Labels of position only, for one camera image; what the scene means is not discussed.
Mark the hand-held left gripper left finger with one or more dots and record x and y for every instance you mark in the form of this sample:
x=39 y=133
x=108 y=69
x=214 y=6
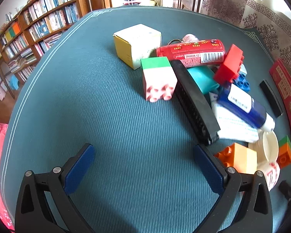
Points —
x=78 y=168

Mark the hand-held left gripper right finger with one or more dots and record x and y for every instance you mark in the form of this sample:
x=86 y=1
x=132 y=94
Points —
x=208 y=171

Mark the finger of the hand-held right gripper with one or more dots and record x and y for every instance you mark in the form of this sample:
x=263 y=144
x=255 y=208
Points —
x=289 y=192

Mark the orange and tan building block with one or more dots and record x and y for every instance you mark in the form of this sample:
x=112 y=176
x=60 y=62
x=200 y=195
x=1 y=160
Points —
x=242 y=157

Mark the orange and green building block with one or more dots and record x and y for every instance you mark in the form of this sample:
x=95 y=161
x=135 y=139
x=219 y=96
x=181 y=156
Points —
x=285 y=151

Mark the white paper packet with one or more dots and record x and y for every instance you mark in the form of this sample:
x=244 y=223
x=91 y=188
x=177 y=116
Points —
x=235 y=128

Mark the white jar lid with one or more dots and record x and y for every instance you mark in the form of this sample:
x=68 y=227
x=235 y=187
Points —
x=269 y=145

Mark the long black ribbed bar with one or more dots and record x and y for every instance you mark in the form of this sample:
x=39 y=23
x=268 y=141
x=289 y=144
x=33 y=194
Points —
x=196 y=102

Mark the dark blue tube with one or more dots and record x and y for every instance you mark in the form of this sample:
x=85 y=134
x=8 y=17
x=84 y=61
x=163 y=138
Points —
x=245 y=102

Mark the teal square case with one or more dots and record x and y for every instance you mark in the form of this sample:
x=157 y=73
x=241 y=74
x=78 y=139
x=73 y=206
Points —
x=203 y=80

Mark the blue building block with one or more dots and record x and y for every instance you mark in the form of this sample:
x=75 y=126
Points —
x=242 y=82

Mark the short black bar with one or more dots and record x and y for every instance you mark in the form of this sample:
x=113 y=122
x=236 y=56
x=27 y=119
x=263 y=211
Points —
x=271 y=97

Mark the red storage box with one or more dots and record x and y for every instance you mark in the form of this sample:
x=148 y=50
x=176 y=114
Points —
x=287 y=89

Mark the pink and green building block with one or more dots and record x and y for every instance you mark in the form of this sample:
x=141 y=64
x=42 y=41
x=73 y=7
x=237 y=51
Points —
x=157 y=77

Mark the red building block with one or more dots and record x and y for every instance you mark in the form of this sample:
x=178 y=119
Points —
x=229 y=64

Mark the red printed tube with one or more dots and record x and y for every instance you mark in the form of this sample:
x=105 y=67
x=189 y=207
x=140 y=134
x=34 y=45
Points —
x=191 y=51

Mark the pink roll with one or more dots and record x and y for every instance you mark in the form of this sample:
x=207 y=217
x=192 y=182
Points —
x=190 y=38

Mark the yellow and white cardboard box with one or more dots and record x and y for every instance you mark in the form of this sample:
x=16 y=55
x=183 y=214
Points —
x=135 y=43

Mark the teal cloth-covered desktop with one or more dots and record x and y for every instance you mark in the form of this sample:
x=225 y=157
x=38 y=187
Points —
x=99 y=126

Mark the blue stool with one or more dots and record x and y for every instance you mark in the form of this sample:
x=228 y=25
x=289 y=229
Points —
x=14 y=81

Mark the gold metal keyring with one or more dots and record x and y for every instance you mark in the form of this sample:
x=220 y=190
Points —
x=175 y=40

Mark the wooden bookshelf with books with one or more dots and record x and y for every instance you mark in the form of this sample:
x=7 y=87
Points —
x=38 y=17

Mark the patterned beige curtain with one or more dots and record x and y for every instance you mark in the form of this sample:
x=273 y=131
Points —
x=269 y=24

